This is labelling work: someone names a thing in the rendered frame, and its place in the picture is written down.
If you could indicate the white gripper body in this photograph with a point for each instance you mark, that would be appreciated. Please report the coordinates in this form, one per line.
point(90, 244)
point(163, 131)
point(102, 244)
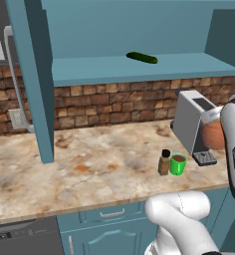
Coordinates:
point(211, 115)

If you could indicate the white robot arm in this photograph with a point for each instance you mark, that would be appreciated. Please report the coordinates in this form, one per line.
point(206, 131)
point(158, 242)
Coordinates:
point(179, 215)

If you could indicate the green mug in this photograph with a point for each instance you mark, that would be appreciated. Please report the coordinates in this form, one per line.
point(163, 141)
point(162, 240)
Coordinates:
point(177, 166)

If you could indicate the brown cinnamon bottle black cap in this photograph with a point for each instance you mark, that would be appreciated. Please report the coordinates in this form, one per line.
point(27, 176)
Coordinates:
point(164, 164)

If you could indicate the blue cabinet door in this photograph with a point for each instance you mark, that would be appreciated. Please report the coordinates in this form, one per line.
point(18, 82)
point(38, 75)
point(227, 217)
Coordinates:
point(36, 83)

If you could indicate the grey coffee machine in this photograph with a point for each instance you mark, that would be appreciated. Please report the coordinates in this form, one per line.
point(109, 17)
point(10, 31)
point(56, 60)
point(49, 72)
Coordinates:
point(187, 119)

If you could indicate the green cucumber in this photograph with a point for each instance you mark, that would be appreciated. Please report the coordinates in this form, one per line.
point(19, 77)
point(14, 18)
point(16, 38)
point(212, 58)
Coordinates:
point(142, 57)

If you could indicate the blue base cupboard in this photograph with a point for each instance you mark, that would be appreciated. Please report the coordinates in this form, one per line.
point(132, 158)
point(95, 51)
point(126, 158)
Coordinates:
point(222, 214)

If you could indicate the blue drawer front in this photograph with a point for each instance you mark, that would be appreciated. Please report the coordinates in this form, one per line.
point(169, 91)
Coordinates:
point(86, 215)

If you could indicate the blue cupboard door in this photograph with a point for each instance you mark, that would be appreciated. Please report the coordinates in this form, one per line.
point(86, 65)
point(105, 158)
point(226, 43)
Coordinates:
point(109, 242)

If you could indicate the dark grey dishwasher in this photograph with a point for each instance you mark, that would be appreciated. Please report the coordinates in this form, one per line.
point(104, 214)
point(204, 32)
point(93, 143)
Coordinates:
point(23, 237)

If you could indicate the blue open wall cabinet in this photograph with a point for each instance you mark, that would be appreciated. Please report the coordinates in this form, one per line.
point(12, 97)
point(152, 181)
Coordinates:
point(122, 30)

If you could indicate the white wall outlet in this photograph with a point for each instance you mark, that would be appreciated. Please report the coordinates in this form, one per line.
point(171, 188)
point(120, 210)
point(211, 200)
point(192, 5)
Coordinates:
point(16, 119)

